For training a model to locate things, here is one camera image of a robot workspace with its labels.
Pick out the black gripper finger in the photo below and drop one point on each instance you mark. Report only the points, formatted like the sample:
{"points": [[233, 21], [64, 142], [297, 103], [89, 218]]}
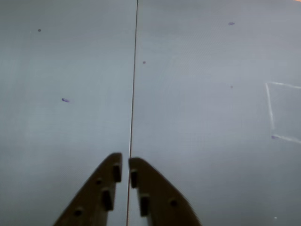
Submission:
{"points": [[160, 195], [94, 197]]}

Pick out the grey rubber mat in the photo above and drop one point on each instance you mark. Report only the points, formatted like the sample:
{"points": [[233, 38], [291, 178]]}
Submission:
{"points": [[58, 70], [211, 117]]}

